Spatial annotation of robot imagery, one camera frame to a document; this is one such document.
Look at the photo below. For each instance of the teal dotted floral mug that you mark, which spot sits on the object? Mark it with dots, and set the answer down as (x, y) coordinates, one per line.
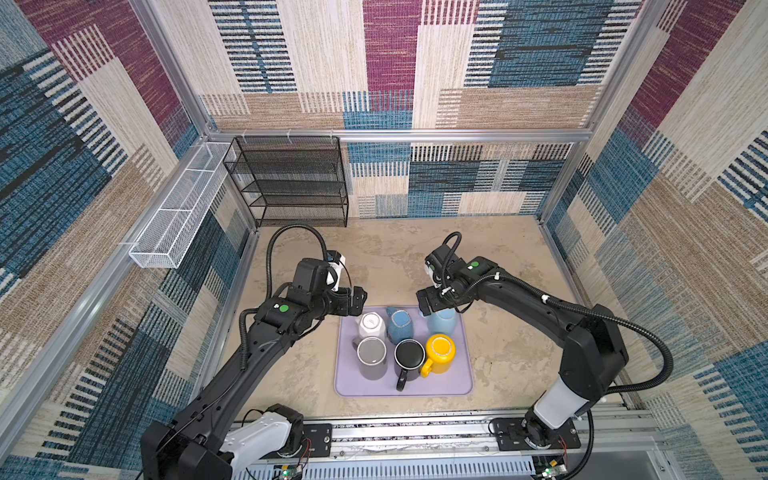
(399, 326)

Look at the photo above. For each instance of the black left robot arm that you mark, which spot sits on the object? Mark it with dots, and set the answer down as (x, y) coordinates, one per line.
(199, 443)

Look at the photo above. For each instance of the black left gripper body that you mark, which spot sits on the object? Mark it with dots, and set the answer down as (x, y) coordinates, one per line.
(339, 303)

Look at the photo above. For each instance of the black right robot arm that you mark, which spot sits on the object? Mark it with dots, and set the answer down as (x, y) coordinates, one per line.
(592, 352)

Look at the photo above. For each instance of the black wire mesh shelf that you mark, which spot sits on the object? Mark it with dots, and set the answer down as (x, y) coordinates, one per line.
(286, 180)

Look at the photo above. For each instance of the grey mug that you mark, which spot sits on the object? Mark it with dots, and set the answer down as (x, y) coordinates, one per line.
(372, 357)

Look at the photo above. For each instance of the black mug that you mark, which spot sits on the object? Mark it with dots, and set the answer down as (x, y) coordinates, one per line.
(409, 356)

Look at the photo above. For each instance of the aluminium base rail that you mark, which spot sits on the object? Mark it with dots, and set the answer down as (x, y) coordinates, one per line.
(617, 443)

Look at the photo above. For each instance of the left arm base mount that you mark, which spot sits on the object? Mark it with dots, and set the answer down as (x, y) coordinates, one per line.
(305, 440)

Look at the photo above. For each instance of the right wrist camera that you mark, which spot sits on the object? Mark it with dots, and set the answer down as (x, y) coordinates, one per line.
(442, 260)

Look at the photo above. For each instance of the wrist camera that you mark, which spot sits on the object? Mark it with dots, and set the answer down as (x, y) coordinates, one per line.
(442, 260)
(335, 261)

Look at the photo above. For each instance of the white wire mesh basket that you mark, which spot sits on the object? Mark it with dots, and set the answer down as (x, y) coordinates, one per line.
(172, 228)

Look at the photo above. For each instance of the yellow mug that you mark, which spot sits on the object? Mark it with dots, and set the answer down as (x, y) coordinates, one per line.
(440, 352)

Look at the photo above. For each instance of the light blue mug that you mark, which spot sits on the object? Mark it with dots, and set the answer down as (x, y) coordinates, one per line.
(443, 322)

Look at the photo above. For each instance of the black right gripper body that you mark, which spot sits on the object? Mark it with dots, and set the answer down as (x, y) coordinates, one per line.
(433, 300)

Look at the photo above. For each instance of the white pink mug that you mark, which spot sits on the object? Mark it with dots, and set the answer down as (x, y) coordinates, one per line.
(369, 324)

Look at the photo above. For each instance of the lavender tray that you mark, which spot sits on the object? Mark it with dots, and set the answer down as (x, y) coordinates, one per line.
(457, 381)

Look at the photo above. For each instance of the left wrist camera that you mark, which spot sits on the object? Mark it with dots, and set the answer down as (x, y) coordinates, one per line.
(335, 261)

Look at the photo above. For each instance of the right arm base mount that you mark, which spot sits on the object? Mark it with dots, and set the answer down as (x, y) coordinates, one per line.
(528, 434)

